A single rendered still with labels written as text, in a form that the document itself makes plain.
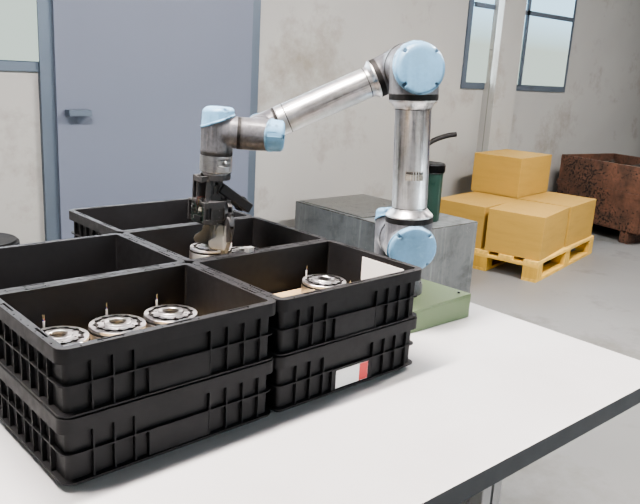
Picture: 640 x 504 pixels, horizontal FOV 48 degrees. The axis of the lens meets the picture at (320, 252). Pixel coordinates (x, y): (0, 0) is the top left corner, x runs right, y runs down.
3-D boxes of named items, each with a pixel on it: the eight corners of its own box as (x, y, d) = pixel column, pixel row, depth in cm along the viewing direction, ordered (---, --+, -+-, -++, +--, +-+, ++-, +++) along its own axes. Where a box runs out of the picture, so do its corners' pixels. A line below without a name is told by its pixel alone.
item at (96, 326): (133, 313, 136) (133, 310, 136) (155, 330, 129) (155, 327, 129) (80, 322, 131) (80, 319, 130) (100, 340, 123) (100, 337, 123)
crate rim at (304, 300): (329, 248, 174) (330, 239, 173) (424, 279, 153) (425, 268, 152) (188, 272, 147) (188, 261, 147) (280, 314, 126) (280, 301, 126)
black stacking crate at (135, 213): (194, 236, 218) (194, 199, 215) (252, 258, 197) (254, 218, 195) (68, 252, 192) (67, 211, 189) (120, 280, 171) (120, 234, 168)
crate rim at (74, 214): (194, 205, 216) (194, 197, 216) (254, 224, 195) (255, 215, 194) (66, 218, 190) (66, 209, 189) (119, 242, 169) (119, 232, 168)
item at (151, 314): (180, 303, 144) (180, 300, 143) (207, 318, 136) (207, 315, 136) (134, 312, 137) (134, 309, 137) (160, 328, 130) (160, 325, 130)
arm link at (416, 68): (423, 259, 186) (432, 41, 172) (438, 275, 172) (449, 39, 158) (377, 260, 185) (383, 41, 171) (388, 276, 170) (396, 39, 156)
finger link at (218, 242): (205, 263, 170) (202, 225, 168) (225, 260, 174) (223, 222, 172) (212, 265, 167) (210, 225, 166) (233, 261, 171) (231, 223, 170)
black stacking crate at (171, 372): (187, 317, 149) (188, 264, 147) (276, 364, 129) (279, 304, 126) (-10, 360, 123) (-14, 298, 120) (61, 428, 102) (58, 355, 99)
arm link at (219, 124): (238, 109, 160) (200, 106, 159) (235, 158, 163) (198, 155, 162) (238, 107, 168) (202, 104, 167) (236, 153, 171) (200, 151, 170)
